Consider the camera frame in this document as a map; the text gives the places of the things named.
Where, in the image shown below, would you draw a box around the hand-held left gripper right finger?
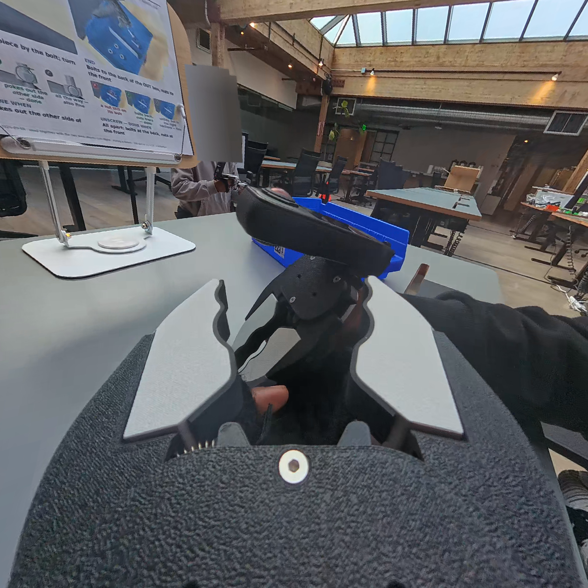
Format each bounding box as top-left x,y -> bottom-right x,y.
349,276 -> 465,439

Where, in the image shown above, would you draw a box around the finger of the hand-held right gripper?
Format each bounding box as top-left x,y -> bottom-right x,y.
232,310 -> 295,368
269,322 -> 331,377

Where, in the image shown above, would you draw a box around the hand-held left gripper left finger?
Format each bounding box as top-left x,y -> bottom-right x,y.
123,278 -> 237,444

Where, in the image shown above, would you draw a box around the blue plastic bin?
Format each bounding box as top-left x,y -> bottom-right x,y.
252,197 -> 409,278

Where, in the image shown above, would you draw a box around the person's right hand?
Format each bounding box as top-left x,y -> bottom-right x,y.
285,294 -> 391,442

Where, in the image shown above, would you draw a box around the person's left hand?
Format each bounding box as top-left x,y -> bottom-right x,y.
239,381 -> 291,442

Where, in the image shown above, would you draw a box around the black office chair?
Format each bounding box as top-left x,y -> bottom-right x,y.
327,156 -> 348,196
542,423 -> 588,469
243,140 -> 268,184
367,160 -> 411,203
289,149 -> 322,198
0,158 -> 28,219

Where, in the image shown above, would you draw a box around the grey background desk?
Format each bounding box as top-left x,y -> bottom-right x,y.
365,187 -> 483,255

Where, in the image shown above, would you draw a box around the green hanging plant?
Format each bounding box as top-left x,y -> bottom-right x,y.
328,100 -> 352,141

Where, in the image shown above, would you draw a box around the brown cardboard box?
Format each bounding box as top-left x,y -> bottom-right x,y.
443,165 -> 483,194

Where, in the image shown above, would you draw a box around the black white patterned pants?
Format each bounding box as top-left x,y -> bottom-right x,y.
558,469 -> 588,552

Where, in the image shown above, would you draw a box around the printed instruction sheet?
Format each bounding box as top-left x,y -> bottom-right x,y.
0,0 -> 194,154

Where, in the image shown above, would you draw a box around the white floor cables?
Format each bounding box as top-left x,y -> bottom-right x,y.
551,282 -> 588,315

